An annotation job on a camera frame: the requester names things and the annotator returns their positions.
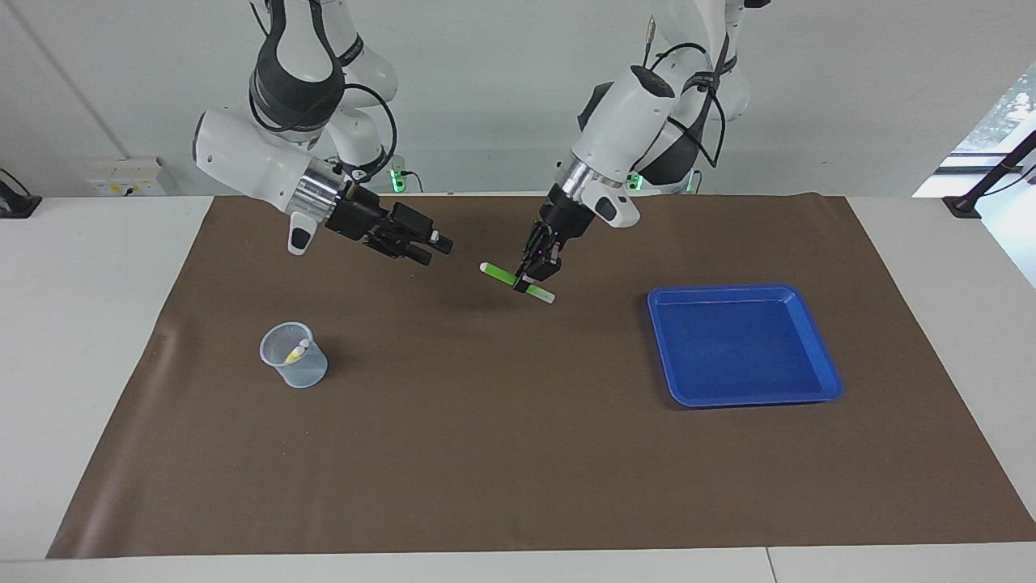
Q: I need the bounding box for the black table clamp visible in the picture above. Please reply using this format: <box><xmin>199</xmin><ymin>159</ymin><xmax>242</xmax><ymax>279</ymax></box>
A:
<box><xmin>0</xmin><ymin>168</ymin><xmax>44</xmax><ymax>220</ymax></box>

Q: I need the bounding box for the brown table mat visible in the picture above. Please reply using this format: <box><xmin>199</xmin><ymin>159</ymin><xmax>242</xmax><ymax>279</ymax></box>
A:
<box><xmin>46</xmin><ymin>193</ymin><xmax>1036</xmax><ymax>560</ymax></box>

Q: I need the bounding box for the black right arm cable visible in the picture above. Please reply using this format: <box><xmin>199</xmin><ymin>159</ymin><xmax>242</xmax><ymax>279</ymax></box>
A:
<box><xmin>251</xmin><ymin>0</ymin><xmax>400</xmax><ymax>185</ymax></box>

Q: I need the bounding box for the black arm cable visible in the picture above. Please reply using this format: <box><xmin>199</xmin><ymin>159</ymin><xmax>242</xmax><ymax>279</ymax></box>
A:
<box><xmin>251</xmin><ymin>0</ymin><xmax>400</xmax><ymax>185</ymax></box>
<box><xmin>643</xmin><ymin>15</ymin><xmax>731</xmax><ymax>172</ymax></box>

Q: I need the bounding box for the translucent plastic cup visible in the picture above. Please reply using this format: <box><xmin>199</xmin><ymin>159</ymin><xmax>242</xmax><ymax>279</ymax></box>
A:
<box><xmin>258</xmin><ymin>321</ymin><xmax>329</xmax><ymax>390</ymax></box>

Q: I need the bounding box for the green highlighter pen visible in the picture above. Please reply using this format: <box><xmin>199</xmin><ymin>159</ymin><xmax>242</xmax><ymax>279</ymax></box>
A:
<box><xmin>478</xmin><ymin>260</ymin><xmax>558</xmax><ymax>306</ymax></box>

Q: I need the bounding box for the black camera stand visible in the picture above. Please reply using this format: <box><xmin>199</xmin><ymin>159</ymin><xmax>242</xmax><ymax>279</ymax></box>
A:
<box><xmin>942</xmin><ymin>129</ymin><xmax>1036</xmax><ymax>220</ymax></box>

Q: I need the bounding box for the blue plastic tray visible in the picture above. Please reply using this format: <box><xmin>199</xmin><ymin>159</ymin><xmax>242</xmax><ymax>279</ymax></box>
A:
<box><xmin>647</xmin><ymin>283</ymin><xmax>845</xmax><ymax>408</ymax></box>

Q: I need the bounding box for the bright window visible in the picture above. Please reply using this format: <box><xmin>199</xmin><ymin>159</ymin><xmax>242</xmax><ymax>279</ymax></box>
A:
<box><xmin>912</xmin><ymin>63</ymin><xmax>1036</xmax><ymax>290</ymax></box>

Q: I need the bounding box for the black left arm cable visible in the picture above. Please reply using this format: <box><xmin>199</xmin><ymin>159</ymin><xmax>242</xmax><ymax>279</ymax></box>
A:
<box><xmin>643</xmin><ymin>15</ymin><xmax>731</xmax><ymax>172</ymax></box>

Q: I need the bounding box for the white wall power strip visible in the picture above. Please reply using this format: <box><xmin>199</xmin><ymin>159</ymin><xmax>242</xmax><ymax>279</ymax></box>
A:
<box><xmin>87</xmin><ymin>157</ymin><xmax>168</xmax><ymax>198</ymax></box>

